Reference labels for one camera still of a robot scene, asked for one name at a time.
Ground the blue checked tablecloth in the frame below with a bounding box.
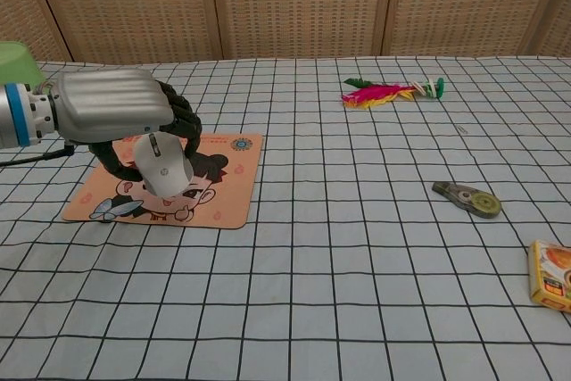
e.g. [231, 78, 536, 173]
[0, 54, 571, 381]

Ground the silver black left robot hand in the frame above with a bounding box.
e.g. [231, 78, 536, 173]
[47, 66, 203, 184]

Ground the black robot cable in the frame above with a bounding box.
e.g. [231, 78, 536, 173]
[0, 143, 75, 167]

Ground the yellow printed carton box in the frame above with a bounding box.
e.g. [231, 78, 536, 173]
[528, 240, 571, 313]

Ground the green plastic basin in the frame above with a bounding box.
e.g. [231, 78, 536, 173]
[0, 40, 45, 86]

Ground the orange cartoon girl mouse pad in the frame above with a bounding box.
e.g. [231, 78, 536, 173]
[62, 132, 265, 230]

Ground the colourful feather shuttlecock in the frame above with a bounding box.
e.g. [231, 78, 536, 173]
[341, 77, 447, 111]

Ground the woven rattan folding screen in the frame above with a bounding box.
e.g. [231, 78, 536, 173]
[0, 0, 571, 62]

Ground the green correction tape dispenser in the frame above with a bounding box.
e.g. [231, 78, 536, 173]
[431, 180, 503, 220]

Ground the white wireless computer mouse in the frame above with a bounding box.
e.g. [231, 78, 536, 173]
[134, 131, 194, 198]

